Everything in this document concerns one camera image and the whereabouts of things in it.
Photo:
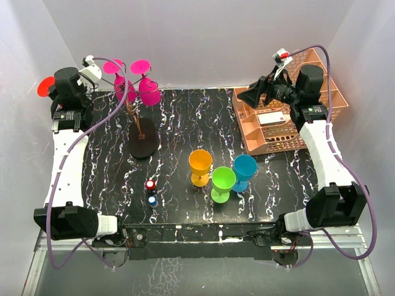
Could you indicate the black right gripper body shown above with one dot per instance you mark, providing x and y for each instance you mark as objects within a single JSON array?
[{"x": 268, "y": 84}]

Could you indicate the pink wine glass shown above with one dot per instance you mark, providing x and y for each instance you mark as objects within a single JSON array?
[
  {"x": 119, "y": 82},
  {"x": 148, "y": 89}
]

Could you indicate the red wine glass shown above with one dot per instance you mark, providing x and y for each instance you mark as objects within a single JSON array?
[{"x": 45, "y": 84}]

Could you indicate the blue wine glass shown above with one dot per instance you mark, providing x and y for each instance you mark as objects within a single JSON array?
[{"x": 244, "y": 168}]

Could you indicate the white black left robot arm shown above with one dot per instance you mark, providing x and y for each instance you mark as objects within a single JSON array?
[{"x": 63, "y": 215}]

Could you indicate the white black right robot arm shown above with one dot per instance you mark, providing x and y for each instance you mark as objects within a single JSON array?
[{"x": 340, "y": 199}]

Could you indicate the orange wine glass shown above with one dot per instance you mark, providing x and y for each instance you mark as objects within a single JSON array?
[{"x": 200, "y": 162}]

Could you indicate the green wine glass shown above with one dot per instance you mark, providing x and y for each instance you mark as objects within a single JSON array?
[{"x": 223, "y": 180}]

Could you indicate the white red box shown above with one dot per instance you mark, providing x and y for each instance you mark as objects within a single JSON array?
[{"x": 272, "y": 118}]

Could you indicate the peach plastic file organizer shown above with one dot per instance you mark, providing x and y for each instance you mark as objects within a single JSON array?
[{"x": 260, "y": 139}]

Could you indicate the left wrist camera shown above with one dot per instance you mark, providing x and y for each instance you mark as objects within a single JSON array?
[{"x": 92, "y": 71}]

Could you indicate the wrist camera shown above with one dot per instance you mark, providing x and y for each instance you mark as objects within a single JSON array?
[
  {"x": 92, "y": 71},
  {"x": 282, "y": 59}
]

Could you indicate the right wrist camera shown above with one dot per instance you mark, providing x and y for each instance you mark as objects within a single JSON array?
[{"x": 282, "y": 59}]

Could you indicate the copper wire wine glass rack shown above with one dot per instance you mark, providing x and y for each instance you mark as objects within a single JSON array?
[{"x": 143, "y": 136}]

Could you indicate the aluminium base frame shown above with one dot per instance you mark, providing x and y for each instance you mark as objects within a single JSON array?
[{"x": 196, "y": 268}]

